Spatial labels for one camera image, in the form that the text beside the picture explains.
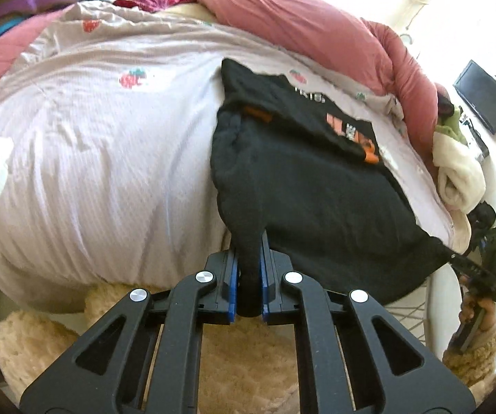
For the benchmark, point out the green plush cloth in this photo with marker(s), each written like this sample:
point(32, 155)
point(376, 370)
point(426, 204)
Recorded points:
point(450, 127)

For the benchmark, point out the pink duvet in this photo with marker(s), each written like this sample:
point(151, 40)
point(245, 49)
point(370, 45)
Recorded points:
point(316, 26)

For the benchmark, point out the black monitor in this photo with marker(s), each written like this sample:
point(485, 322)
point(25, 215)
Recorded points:
point(485, 95)

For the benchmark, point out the pale pink strawberry print quilt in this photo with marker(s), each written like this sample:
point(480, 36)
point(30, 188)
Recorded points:
point(101, 159)

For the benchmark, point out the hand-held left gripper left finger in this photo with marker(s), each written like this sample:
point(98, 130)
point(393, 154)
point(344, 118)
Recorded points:
point(230, 284)

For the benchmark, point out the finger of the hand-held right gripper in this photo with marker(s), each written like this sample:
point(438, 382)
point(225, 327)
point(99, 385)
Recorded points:
point(467, 263)

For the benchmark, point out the person's right hand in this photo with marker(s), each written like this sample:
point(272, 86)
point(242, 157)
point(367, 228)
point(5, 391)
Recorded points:
point(478, 310)

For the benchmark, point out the black t-shirt with orange print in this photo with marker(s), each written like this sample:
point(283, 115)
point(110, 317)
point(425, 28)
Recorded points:
point(316, 207)

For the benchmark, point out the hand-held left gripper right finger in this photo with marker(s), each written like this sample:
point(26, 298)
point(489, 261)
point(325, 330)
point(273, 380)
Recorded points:
point(267, 284)

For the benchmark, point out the cream fleece blanket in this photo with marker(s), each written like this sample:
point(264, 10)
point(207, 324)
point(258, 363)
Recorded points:
point(459, 172)

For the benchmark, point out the pale yellow blanket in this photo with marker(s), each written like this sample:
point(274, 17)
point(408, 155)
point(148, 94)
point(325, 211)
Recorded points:
point(459, 230)

